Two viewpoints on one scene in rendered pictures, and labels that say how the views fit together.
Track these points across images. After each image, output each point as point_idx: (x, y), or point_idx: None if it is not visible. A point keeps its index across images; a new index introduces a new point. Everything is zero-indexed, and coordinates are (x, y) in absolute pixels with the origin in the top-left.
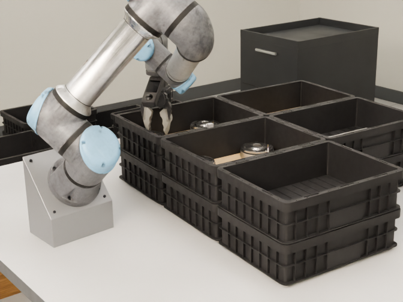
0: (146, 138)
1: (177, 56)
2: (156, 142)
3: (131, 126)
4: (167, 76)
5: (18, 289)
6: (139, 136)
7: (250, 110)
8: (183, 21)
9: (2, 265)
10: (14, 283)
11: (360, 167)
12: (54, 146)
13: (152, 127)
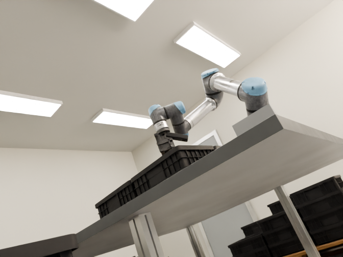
0: (207, 149)
1: (207, 107)
2: (213, 148)
3: (195, 146)
4: (188, 124)
5: (342, 144)
6: (199, 152)
7: None
8: None
9: (335, 137)
10: (341, 143)
11: None
12: (268, 100)
13: (165, 170)
